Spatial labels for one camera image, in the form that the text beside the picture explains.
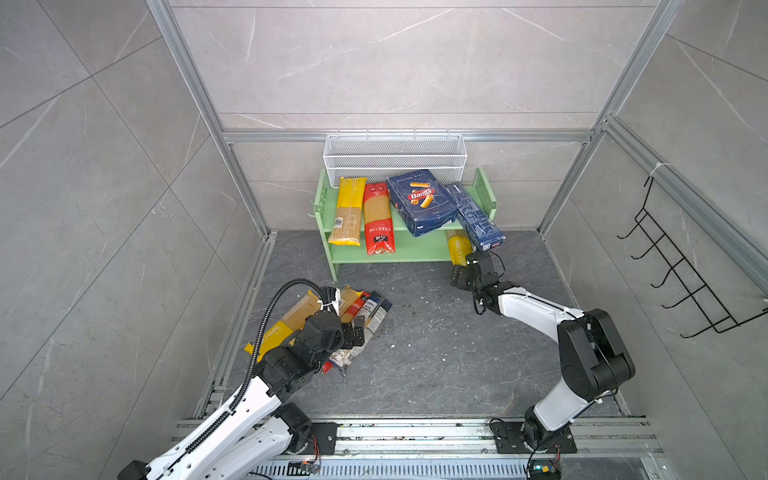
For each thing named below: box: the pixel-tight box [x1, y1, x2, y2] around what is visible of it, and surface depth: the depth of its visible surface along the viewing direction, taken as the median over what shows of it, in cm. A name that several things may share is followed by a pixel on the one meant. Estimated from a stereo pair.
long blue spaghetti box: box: [444, 181, 506, 251], surface depth 82 cm
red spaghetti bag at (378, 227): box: [363, 182, 396, 256], surface depth 85 cm
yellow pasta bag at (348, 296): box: [338, 286, 364, 317], surface depth 97 cm
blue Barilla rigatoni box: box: [386, 169, 459, 238], surface depth 84 cm
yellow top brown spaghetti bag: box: [328, 176, 368, 246], surface depth 86 cm
